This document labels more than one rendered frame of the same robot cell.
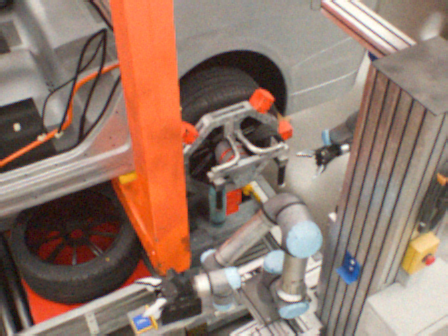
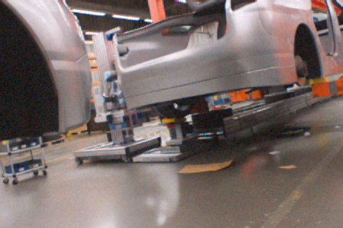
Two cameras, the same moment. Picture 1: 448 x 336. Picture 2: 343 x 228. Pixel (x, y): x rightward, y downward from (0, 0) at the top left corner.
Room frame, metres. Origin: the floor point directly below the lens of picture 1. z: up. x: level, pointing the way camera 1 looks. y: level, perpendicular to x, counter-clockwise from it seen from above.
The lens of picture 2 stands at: (6.51, -1.71, 0.79)
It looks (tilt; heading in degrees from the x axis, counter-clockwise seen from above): 3 degrees down; 158
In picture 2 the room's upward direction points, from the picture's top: 10 degrees counter-clockwise
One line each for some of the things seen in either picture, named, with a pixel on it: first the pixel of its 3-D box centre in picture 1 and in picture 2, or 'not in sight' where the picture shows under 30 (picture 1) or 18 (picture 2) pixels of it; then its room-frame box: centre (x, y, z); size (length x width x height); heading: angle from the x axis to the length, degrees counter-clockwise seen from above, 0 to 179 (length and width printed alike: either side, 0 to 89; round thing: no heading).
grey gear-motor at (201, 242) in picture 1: (185, 238); (184, 133); (2.04, 0.21, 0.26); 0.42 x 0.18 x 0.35; 27
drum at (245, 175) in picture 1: (235, 161); not in sight; (2.07, -0.06, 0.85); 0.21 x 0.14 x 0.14; 27
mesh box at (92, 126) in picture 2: not in sight; (103, 119); (-6.79, 0.58, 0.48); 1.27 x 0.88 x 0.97; 31
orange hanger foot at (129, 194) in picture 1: (140, 192); (191, 102); (2.00, 0.42, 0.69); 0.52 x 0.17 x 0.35; 27
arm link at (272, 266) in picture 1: (278, 270); not in sight; (1.34, -0.22, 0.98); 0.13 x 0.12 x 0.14; 16
